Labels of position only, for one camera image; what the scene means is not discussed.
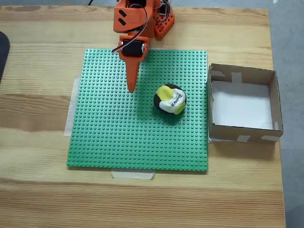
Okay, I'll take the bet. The yellow black white ball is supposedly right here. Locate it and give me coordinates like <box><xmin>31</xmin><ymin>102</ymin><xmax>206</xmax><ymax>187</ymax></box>
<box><xmin>153</xmin><ymin>83</ymin><xmax>187</xmax><ymax>115</ymax></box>

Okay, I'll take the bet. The cardboard box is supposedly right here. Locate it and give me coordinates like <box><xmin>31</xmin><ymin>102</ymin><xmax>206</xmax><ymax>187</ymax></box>
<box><xmin>208</xmin><ymin>63</ymin><xmax>284</xmax><ymax>143</ymax></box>

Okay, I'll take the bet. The green studded baseplate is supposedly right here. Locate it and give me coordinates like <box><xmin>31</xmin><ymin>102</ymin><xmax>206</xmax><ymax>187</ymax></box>
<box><xmin>66</xmin><ymin>48</ymin><xmax>209</xmax><ymax>175</ymax></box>

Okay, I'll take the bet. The masking tape strip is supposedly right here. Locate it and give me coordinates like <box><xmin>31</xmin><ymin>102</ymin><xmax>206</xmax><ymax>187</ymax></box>
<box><xmin>64</xmin><ymin>76</ymin><xmax>81</xmax><ymax>137</ymax></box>
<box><xmin>111</xmin><ymin>170</ymin><xmax>156</xmax><ymax>181</ymax></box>

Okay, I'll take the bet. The white paper sheet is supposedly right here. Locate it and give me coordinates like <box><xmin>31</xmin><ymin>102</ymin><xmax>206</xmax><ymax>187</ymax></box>
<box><xmin>210</xmin><ymin>80</ymin><xmax>274</xmax><ymax>130</ymax></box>

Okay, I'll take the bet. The black rounded object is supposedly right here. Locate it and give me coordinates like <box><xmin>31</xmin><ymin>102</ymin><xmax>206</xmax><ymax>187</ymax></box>
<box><xmin>0</xmin><ymin>30</ymin><xmax>11</xmax><ymax>85</ymax></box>

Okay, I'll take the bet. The gripper motor cable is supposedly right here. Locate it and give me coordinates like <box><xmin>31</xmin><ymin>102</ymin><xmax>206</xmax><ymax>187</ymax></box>
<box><xmin>111</xmin><ymin>0</ymin><xmax>151</xmax><ymax>54</ymax></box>

